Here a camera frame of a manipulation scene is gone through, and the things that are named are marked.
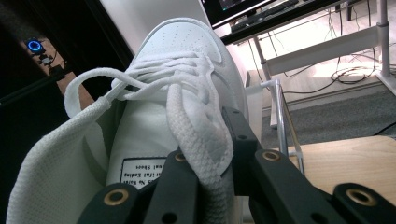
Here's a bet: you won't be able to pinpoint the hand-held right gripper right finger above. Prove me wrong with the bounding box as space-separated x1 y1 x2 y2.
221 106 344 224

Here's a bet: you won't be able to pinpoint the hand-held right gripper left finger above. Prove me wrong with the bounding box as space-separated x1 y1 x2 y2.
143 150 200 224

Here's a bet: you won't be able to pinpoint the white sneaker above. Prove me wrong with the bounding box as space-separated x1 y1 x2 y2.
6 17 250 224

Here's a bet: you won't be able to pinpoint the brown wooden board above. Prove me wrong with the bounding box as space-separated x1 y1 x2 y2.
17 31 96 108

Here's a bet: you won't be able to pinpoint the black keyboard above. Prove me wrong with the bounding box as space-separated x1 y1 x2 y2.
230 0 302 34

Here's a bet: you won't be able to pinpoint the black monitor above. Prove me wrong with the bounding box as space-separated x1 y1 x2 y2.
200 0 276 30

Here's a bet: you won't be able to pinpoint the black floor cables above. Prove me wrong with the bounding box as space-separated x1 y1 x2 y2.
248 6 386 96

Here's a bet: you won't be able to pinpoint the device with blue ring light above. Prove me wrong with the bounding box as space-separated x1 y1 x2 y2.
23 36 47 57

